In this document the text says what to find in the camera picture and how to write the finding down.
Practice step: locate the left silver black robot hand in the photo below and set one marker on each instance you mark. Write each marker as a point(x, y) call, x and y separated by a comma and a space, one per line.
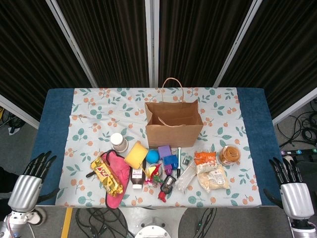
point(24, 191)

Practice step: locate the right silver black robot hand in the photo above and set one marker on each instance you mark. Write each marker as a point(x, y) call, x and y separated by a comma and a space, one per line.
point(297, 203)

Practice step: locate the orange lidded jar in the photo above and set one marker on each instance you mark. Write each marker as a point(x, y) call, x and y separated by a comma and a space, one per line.
point(229, 155)

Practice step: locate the gold foil snack pack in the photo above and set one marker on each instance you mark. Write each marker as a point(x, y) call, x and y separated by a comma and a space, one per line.
point(106, 177)

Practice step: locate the beige food packet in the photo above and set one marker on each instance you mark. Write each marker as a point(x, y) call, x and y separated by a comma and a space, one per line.
point(214, 178)

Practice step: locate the orange snack bag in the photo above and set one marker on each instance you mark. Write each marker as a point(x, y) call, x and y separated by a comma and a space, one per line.
point(205, 157)

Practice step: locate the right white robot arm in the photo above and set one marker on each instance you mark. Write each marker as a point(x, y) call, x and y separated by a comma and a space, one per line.
point(302, 229)

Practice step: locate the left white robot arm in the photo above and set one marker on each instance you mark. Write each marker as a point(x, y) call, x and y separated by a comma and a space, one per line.
point(19, 219)

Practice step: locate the dark green labelled packet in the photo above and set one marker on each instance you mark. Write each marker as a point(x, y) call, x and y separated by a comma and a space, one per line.
point(186, 160)

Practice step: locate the brown paper bag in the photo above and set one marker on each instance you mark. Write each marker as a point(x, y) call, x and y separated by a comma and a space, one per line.
point(171, 136)

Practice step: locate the black power strip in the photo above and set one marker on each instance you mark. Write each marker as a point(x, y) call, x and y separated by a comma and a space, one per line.
point(297, 151)

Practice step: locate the yellow floor tape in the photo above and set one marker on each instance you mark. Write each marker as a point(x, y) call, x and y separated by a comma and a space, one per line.
point(66, 223)

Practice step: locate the blue table cover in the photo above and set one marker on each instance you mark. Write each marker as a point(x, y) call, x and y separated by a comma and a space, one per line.
point(54, 111)

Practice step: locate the pink cloth with black trim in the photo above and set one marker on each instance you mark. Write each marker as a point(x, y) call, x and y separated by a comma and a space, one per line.
point(118, 171)

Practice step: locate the white paper cup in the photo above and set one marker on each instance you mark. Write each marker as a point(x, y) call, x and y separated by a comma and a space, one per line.
point(118, 141)

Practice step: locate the brown bottle with white cap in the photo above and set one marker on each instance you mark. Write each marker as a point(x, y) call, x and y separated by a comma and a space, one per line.
point(137, 177)

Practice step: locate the yellow sponge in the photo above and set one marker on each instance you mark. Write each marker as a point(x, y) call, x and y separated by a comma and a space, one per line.
point(135, 153)

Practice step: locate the floral tablecloth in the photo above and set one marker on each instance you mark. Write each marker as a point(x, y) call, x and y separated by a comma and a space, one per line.
point(111, 104)

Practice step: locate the black white marker pen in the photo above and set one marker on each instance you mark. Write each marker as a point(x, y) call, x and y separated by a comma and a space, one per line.
point(178, 161)

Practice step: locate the colourful feather shuttlecock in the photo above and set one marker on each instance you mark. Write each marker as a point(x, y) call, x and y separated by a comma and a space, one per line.
point(154, 174)

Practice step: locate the black bottle with red cap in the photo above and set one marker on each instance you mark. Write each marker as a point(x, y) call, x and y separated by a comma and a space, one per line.
point(168, 183)

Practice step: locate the blue ball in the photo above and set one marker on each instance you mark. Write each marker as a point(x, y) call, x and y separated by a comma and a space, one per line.
point(152, 156)

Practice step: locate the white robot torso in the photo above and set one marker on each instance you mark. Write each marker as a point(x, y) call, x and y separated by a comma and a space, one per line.
point(153, 223)

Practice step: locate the dark purple block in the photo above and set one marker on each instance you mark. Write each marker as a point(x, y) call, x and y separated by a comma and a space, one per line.
point(168, 170)

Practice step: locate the blue block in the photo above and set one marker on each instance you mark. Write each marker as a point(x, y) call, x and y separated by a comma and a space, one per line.
point(169, 160)

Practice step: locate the black partition panel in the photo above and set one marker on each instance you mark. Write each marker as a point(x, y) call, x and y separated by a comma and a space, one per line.
point(111, 37)
point(284, 49)
point(198, 37)
point(24, 49)

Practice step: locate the light purple block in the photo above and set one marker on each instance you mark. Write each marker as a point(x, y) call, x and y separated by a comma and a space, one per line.
point(164, 151)

